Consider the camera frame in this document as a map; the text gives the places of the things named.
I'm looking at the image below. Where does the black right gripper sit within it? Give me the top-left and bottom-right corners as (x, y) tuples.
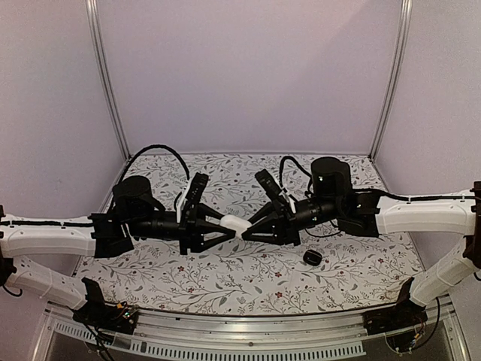
(240, 196), (340, 247)

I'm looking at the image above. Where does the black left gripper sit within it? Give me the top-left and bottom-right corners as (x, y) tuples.
(127, 203), (235, 256)

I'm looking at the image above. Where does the white earbud charging case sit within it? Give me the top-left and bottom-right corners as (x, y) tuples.
(219, 214), (252, 234)

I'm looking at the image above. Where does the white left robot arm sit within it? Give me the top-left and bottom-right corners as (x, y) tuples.
(1, 174), (250, 326)

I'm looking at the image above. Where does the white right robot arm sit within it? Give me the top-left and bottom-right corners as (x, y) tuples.
(242, 157), (480, 328)

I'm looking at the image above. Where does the floral patterned table mat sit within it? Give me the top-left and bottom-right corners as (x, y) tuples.
(76, 154), (422, 316)

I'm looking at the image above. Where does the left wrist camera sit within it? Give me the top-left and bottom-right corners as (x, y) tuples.
(174, 173), (209, 223)

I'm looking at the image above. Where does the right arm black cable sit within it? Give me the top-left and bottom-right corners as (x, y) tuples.
(279, 156), (313, 193)

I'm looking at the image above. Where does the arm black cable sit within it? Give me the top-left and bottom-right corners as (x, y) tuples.
(122, 144), (191, 187)
(279, 156), (313, 193)

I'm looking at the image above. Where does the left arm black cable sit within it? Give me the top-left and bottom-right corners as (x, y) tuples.
(122, 144), (191, 187)

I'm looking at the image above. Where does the front aluminium rail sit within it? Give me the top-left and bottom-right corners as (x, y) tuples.
(32, 296), (473, 360)

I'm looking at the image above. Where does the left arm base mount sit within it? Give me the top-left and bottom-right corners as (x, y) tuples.
(72, 278), (139, 335)

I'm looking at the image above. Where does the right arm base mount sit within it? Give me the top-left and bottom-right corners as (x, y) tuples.
(362, 278), (428, 353)

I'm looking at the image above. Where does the right aluminium frame post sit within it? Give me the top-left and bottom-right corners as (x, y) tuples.
(369, 0), (413, 163)

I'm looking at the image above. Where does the aluminium frame post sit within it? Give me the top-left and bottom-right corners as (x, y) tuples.
(85, 0), (131, 160)
(369, 0), (413, 163)

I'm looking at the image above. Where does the left aluminium frame post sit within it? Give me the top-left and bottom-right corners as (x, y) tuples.
(85, 0), (131, 160)

